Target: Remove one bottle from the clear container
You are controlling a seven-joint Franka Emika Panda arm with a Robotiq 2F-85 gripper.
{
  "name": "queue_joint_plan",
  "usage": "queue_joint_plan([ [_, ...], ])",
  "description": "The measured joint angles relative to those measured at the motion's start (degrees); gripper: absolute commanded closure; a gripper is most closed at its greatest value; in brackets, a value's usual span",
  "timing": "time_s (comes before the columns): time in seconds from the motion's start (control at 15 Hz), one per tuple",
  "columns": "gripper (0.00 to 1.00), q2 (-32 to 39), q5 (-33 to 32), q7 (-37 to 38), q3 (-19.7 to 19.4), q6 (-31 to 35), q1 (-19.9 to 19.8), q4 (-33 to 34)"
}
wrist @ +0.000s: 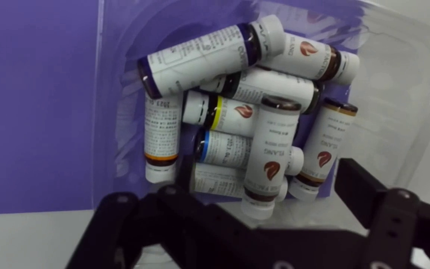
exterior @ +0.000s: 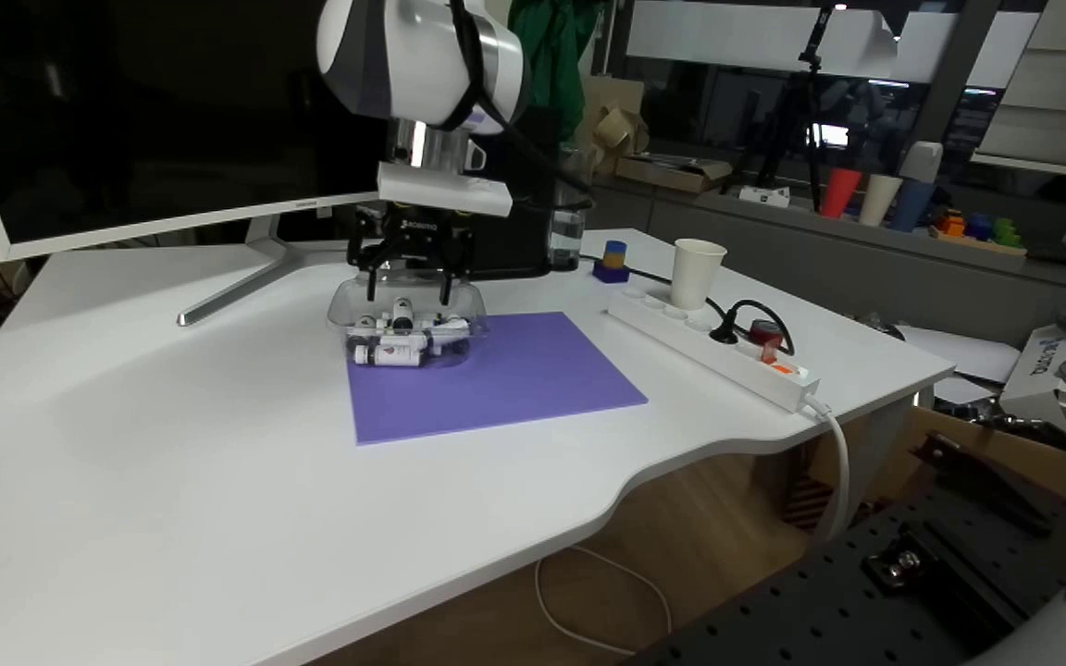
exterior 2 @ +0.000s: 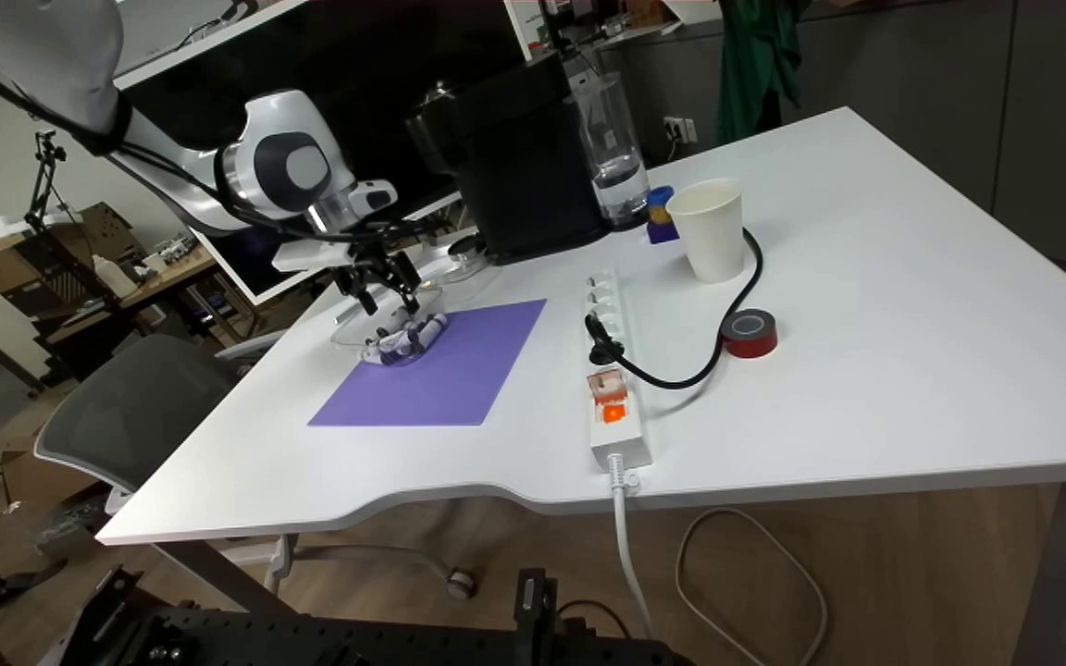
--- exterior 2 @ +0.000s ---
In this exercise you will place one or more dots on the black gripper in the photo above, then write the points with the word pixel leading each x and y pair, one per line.
pixel 375 256

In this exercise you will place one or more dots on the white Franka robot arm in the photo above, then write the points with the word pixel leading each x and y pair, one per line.
pixel 278 167

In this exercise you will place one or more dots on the small white bottle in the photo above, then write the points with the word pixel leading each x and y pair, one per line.
pixel 400 342
pixel 375 351
pixel 430 332

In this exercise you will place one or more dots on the clear plastic water bottle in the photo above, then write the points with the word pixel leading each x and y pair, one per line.
pixel 612 135

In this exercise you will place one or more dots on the purple mat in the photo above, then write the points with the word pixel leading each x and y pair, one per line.
pixel 443 365

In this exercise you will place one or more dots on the black coffee machine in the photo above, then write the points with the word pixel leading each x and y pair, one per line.
pixel 518 159

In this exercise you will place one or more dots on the white power strip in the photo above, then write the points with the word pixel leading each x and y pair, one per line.
pixel 612 427

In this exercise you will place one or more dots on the small blue and yellow item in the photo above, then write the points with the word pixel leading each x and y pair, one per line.
pixel 662 220

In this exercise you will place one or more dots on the grey office chair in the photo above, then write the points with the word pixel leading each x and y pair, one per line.
pixel 126 409

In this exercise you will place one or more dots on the cluttered wooden desk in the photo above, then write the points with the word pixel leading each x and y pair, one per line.
pixel 89 263

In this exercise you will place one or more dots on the white paper cup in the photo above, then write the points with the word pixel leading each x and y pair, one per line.
pixel 713 226

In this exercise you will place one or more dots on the black metal rig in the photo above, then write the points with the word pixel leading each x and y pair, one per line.
pixel 348 640

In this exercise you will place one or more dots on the red tape roll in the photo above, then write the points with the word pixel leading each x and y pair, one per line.
pixel 753 333

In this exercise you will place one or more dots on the green hanging cloth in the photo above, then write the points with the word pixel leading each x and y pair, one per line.
pixel 757 59

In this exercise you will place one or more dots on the white wall socket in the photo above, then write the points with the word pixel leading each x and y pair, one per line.
pixel 684 132

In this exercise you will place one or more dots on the black camera tripod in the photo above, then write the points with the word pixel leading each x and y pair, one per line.
pixel 48 180

